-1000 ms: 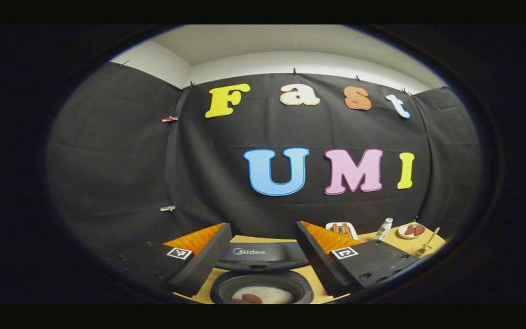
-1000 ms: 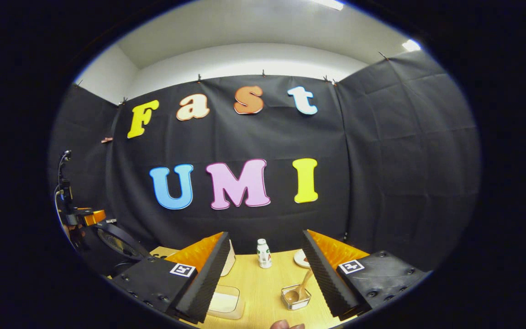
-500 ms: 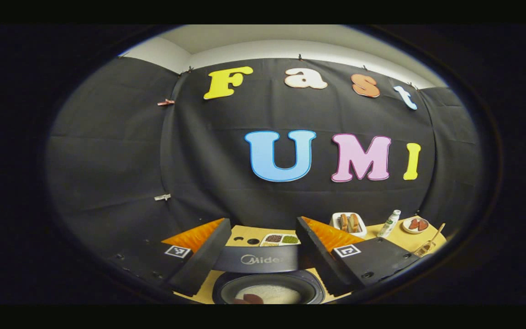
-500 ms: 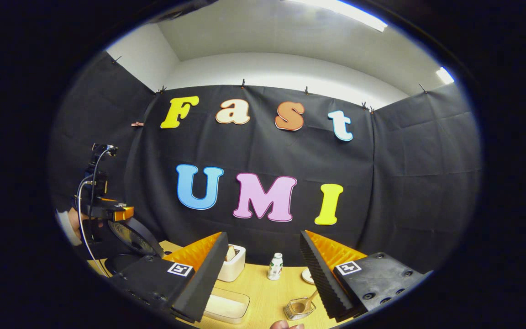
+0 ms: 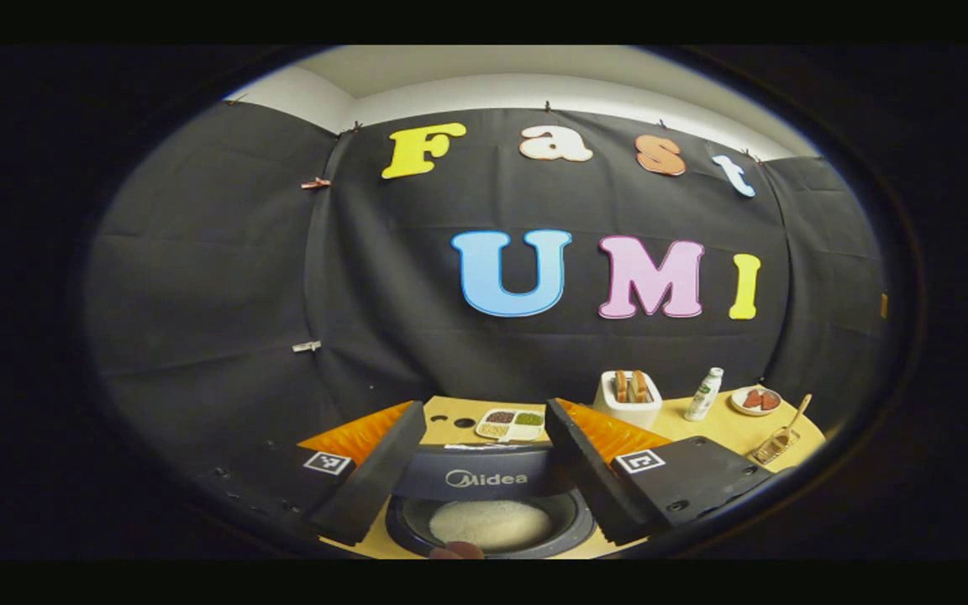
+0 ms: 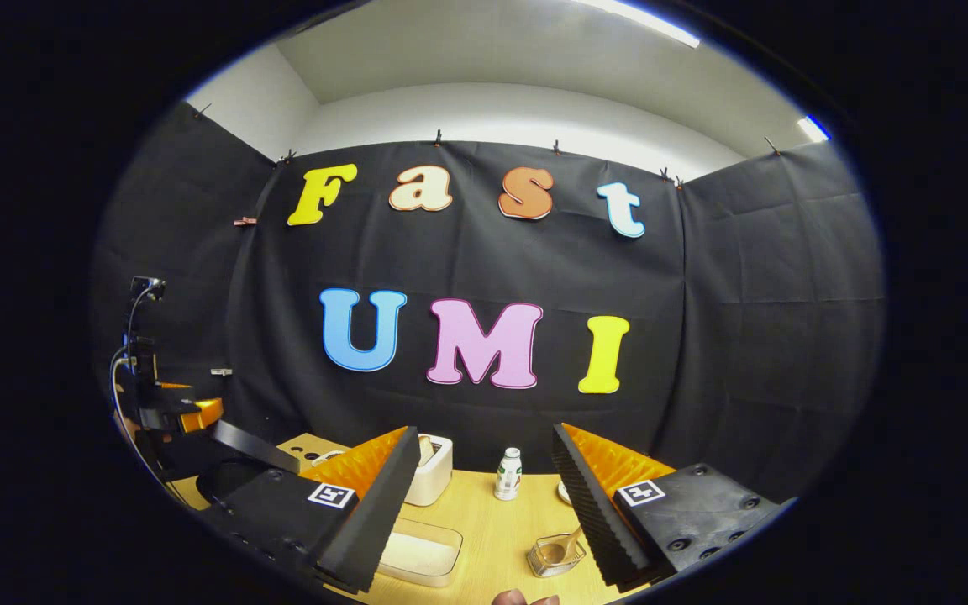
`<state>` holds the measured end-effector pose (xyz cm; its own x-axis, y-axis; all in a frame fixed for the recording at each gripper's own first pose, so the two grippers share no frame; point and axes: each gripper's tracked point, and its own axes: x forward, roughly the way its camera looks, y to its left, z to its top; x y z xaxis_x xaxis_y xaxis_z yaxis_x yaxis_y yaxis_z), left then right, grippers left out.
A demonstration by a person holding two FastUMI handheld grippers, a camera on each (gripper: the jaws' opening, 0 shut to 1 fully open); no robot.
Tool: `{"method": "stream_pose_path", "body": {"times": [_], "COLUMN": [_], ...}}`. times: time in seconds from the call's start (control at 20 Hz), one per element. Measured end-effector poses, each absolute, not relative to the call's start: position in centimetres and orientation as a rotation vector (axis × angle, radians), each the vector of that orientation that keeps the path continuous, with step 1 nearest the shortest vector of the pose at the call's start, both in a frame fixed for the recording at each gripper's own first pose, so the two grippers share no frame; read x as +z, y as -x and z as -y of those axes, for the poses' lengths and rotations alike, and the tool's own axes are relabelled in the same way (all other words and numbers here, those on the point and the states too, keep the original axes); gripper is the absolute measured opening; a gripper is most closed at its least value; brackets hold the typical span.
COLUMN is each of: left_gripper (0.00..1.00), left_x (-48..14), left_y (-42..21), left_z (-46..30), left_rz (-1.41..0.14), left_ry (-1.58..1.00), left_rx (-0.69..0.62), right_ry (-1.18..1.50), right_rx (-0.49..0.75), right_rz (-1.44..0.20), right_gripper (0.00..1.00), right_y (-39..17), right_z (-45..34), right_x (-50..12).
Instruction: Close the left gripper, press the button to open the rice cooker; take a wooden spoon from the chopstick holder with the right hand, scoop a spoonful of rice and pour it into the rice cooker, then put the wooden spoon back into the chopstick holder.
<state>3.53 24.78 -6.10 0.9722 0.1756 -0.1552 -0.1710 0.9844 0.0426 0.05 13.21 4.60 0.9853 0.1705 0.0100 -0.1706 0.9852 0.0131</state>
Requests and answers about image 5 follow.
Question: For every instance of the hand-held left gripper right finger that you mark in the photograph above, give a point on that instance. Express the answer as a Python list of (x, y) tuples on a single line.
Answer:
[(589, 479)]

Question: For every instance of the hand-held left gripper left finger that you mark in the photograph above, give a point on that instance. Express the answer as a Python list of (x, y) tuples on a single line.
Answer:
[(379, 479)]

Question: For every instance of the dark grey rice cooker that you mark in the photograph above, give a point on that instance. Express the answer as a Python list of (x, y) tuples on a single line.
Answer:
[(484, 479)]

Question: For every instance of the white rice heap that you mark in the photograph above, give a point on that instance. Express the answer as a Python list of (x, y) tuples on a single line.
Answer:
[(492, 521)]

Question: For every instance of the wooden spoon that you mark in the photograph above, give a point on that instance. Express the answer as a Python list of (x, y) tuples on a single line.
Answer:
[(797, 416)]

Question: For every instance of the white toaster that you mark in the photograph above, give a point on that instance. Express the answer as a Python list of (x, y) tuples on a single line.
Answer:
[(627, 413)]

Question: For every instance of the white divided grain tray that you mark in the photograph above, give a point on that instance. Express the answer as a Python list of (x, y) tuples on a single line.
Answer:
[(511, 424)]

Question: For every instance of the toast bread slice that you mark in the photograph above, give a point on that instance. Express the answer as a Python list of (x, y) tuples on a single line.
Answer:
[(640, 386), (620, 386)]

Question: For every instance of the white bottle with green label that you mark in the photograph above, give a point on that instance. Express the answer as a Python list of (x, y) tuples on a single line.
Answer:
[(702, 395)]

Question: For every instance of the silver cloth clip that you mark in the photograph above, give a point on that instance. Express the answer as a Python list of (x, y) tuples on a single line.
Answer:
[(306, 346)]

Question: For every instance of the white round plate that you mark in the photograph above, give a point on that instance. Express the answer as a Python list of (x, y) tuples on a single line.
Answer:
[(736, 403)]

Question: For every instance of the red meat slice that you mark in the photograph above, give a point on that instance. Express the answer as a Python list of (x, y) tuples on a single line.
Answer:
[(751, 399), (770, 402)]

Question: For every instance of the black backdrop cloth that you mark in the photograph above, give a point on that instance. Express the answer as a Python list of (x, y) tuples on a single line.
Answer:
[(198, 286)]

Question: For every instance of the copper cloth clip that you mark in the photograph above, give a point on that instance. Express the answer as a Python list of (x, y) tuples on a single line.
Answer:
[(316, 182)]

